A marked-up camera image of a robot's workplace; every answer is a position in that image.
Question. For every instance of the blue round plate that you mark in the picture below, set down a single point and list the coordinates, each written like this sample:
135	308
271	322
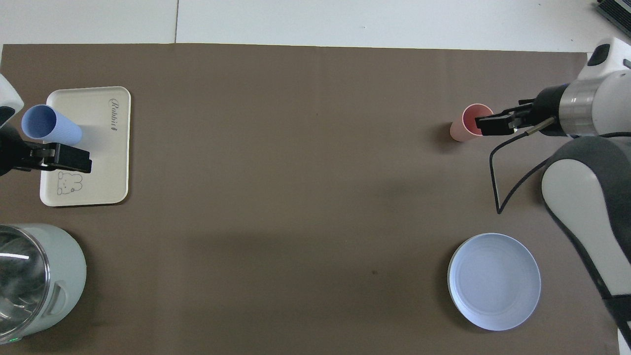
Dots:
493	281

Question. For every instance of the brown table mat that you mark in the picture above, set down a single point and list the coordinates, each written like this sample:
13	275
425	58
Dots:
271	197

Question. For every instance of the blue ribbed plastic cup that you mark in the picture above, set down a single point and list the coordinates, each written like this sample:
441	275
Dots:
49	125

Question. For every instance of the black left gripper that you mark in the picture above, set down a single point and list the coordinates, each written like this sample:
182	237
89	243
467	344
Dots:
15	153

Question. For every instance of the mint green cooking pot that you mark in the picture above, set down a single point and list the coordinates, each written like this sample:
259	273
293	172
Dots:
54	276

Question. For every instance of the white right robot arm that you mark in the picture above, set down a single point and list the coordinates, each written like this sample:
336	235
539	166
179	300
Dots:
591	207

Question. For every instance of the dark grey ribbed device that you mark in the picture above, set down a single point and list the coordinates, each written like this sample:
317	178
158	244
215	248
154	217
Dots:
616	15

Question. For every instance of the cream rabbit print tray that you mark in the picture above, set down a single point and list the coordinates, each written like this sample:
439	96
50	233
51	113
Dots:
106	167

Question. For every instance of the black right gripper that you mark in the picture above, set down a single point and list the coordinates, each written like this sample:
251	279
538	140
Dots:
547	111

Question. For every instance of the pink plastic cup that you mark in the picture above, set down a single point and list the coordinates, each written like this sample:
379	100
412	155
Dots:
463	129

